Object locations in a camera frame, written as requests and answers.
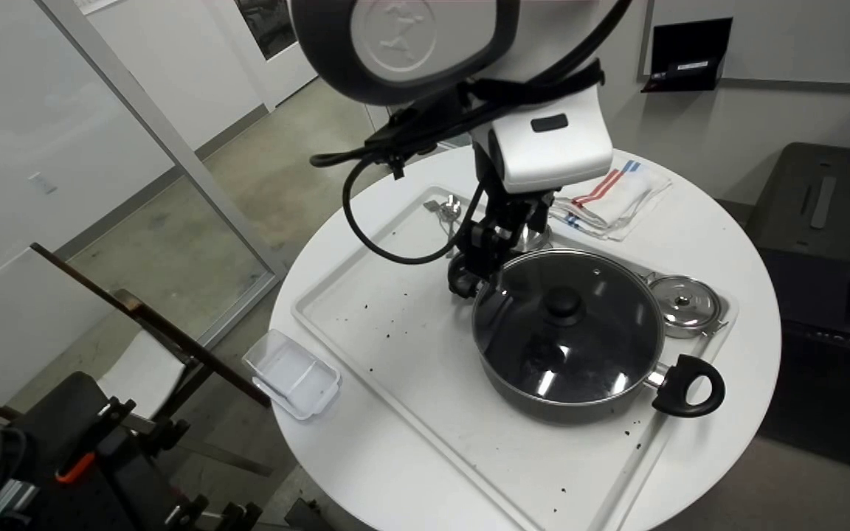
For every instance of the white striped cloth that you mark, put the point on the white striped cloth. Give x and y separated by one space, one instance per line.
612 196

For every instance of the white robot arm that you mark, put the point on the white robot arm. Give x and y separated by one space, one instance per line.
413 39

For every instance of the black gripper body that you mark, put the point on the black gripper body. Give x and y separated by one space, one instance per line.
509 224

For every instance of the black cooking pot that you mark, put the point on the black cooking pot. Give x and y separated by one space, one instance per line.
581 401

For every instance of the black storage bin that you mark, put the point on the black storage bin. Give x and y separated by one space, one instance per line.
819 216

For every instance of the black tripod stand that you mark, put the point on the black tripod stand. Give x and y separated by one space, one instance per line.
149 325

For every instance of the glass lid with black knob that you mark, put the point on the glass lid with black knob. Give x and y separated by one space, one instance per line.
561 325

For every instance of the black marker holder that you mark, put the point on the black marker holder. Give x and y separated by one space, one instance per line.
689 55

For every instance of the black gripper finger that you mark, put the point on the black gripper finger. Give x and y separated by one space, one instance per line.
462 283
497 265

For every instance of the metal spoon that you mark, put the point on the metal spoon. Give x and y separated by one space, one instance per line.
443 207

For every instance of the clear plastic container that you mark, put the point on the clear plastic container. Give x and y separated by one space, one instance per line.
292 374

